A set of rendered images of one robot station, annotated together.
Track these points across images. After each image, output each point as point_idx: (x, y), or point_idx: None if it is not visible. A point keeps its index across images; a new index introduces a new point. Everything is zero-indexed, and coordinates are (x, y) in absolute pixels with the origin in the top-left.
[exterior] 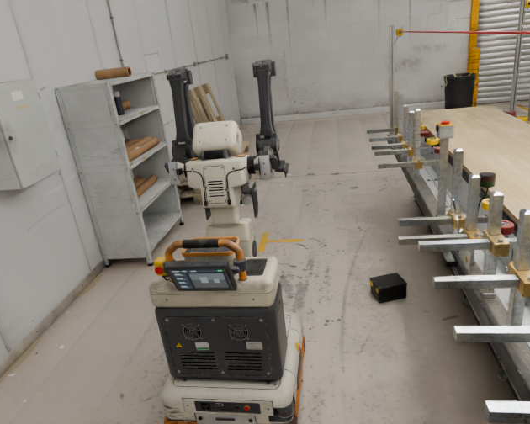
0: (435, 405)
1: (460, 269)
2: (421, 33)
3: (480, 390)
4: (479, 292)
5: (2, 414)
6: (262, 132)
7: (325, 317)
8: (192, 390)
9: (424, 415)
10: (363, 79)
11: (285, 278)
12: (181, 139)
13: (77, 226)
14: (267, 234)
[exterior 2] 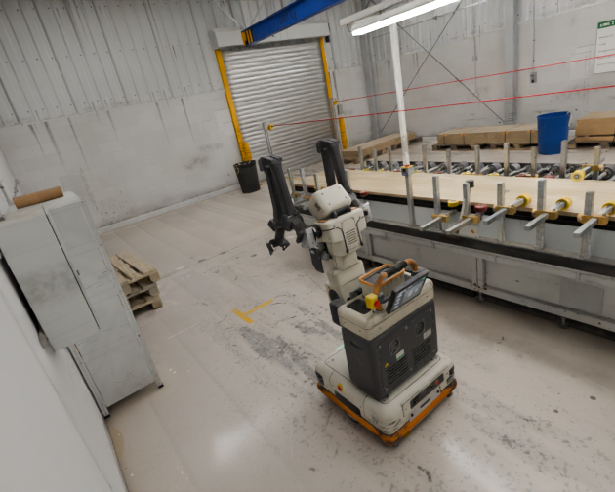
0: (477, 329)
1: (469, 239)
2: (201, 136)
3: (481, 310)
4: (497, 241)
5: None
6: (346, 190)
7: None
8: (401, 396)
9: (479, 335)
10: (166, 180)
11: (301, 326)
12: (292, 211)
13: (80, 380)
14: (237, 309)
